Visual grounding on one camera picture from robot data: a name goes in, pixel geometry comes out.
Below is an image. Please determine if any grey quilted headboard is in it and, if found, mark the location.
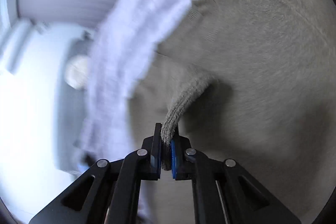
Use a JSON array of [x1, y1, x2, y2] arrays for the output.
[[54, 31, 93, 176]]

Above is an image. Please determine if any lavender plush bed blanket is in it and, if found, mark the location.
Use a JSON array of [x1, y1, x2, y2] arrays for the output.
[[73, 0, 192, 170]]

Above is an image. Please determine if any white round pleated cushion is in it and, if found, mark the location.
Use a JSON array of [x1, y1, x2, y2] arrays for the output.
[[64, 55, 90, 90]]

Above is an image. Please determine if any white wall air conditioner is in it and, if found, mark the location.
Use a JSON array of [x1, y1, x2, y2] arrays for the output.
[[1, 19, 35, 74]]

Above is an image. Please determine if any taupe knit sweater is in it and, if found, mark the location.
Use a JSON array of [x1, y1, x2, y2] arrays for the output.
[[129, 0, 335, 223]]

